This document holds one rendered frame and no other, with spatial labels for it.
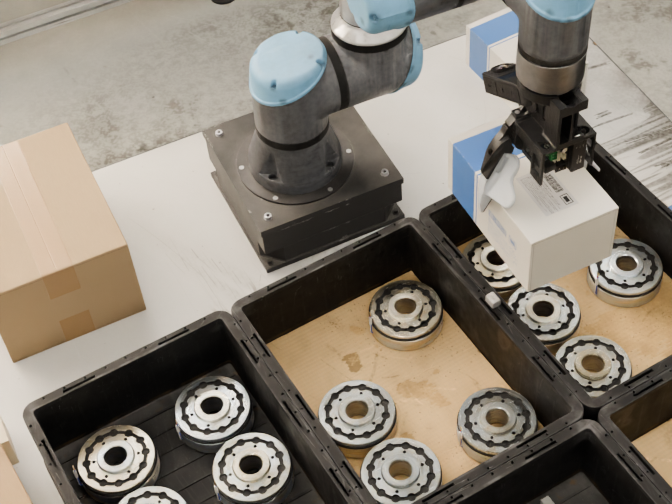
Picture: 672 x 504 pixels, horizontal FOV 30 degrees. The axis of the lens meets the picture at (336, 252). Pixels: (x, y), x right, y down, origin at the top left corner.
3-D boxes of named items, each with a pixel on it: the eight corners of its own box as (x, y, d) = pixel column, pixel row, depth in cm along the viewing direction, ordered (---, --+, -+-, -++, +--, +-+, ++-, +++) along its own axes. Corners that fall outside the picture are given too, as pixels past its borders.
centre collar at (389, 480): (373, 468, 159) (373, 465, 158) (405, 448, 160) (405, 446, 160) (396, 496, 156) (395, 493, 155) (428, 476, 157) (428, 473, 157)
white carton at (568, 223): (447, 187, 164) (447, 138, 157) (527, 155, 167) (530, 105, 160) (527, 292, 152) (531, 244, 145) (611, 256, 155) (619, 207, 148)
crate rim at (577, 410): (228, 316, 170) (225, 305, 168) (413, 224, 179) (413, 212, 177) (384, 542, 147) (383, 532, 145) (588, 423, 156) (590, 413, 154)
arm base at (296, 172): (240, 138, 207) (234, 94, 199) (328, 119, 209) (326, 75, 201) (260, 204, 197) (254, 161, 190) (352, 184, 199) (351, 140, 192)
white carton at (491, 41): (465, 63, 231) (466, 25, 224) (519, 39, 234) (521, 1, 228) (528, 126, 219) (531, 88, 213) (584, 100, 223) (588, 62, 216)
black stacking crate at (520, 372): (238, 357, 178) (227, 308, 169) (414, 268, 186) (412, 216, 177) (387, 577, 154) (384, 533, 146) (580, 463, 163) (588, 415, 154)
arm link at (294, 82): (241, 105, 198) (233, 40, 187) (319, 78, 201) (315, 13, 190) (271, 155, 191) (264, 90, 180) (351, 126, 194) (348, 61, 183)
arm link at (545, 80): (504, 36, 136) (568, 12, 138) (502, 68, 140) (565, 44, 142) (540, 77, 132) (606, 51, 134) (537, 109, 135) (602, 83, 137)
